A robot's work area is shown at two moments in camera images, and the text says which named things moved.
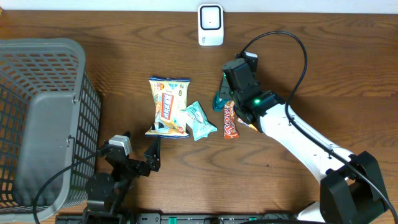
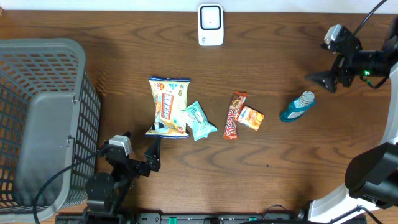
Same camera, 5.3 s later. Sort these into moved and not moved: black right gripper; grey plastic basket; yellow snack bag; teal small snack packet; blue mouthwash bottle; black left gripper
Moved: blue mouthwash bottle; black right gripper
Not moved: black left gripper; teal small snack packet; yellow snack bag; grey plastic basket
